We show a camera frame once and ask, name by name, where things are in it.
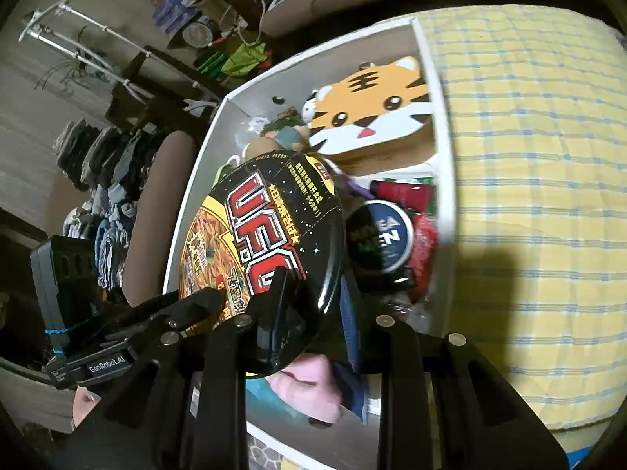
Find pile of folded socks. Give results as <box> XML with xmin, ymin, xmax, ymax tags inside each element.
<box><xmin>51</xmin><ymin>120</ymin><xmax>163</xmax><ymax>295</ymax></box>

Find white drying rack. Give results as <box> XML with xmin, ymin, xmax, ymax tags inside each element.
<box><xmin>18</xmin><ymin>0</ymin><xmax>222</xmax><ymax>105</ymax></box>

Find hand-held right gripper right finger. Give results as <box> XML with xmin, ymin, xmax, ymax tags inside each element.
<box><xmin>338</xmin><ymin>274</ymin><xmax>571</xmax><ymax>470</ymax></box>

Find green cloth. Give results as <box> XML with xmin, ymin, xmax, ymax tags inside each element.
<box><xmin>196</xmin><ymin>42</ymin><xmax>271</xmax><ymax>80</ymax></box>

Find black instant noodle bowl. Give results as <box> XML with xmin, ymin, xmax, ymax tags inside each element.
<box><xmin>177</xmin><ymin>149</ymin><xmax>350</xmax><ymax>381</ymax></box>

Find dark red packet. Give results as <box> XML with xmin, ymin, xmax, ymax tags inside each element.
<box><xmin>370</xmin><ymin>179</ymin><xmax>438</xmax><ymax>216</ymax></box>

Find white charger cable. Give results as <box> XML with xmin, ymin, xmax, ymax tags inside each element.
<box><xmin>216</xmin><ymin>0</ymin><xmax>276</xmax><ymax>46</ymax></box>

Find dark blue round tin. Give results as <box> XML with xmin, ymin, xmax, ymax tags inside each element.
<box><xmin>345</xmin><ymin>201</ymin><xmax>418</xmax><ymax>293</ymax></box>

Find white storage box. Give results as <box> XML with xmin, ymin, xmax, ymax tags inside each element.
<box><xmin>161</xmin><ymin>16</ymin><xmax>460</xmax><ymax>470</ymax></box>

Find grey hexagon pattern blanket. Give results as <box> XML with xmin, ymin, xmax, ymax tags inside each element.
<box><xmin>247</xmin><ymin>433</ymin><xmax>295</xmax><ymax>470</ymax></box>

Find green packet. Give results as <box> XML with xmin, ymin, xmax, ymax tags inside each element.
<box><xmin>212</xmin><ymin>161</ymin><xmax>237</xmax><ymax>193</ymax></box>

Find round tin lid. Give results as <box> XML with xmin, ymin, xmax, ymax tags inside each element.
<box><xmin>182</xmin><ymin>22</ymin><xmax>217</xmax><ymax>50</ymax></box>

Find purple bag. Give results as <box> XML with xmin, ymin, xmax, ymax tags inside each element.
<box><xmin>152</xmin><ymin>0</ymin><xmax>198</xmax><ymax>29</ymax></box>

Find purple toy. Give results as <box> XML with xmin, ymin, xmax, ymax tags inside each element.
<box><xmin>338</xmin><ymin>171</ymin><xmax>374</xmax><ymax>202</ymax></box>

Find yellow checkered blanket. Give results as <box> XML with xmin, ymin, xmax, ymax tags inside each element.
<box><xmin>416</xmin><ymin>4</ymin><xmax>627</xmax><ymax>452</ymax></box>

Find brown chair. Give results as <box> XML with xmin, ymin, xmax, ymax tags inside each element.
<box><xmin>120</xmin><ymin>130</ymin><xmax>200</xmax><ymax>310</ymax></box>

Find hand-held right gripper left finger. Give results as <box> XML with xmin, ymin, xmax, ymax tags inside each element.
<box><xmin>51</xmin><ymin>267</ymin><xmax>307</xmax><ymax>470</ymax></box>

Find small doll figure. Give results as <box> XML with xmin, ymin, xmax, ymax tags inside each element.
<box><xmin>245</xmin><ymin>108</ymin><xmax>312</xmax><ymax>158</ymax></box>

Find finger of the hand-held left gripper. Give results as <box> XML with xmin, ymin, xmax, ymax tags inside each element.
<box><xmin>105</xmin><ymin>286</ymin><xmax>228</xmax><ymax>349</ymax></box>

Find person's left hand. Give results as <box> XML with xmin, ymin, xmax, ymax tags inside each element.
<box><xmin>71</xmin><ymin>386</ymin><xmax>106</xmax><ymax>432</ymax></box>

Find tiger face cushion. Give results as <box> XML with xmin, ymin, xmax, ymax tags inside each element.
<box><xmin>308</xmin><ymin>56</ymin><xmax>437</xmax><ymax>163</ymax></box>

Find small panda plush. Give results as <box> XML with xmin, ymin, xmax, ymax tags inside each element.
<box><xmin>301</xmin><ymin>89</ymin><xmax>322</xmax><ymax>124</ymax></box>

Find pink and teal pouch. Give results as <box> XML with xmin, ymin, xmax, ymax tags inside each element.
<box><xmin>245</xmin><ymin>352</ymin><xmax>344</xmax><ymax>428</ymax></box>

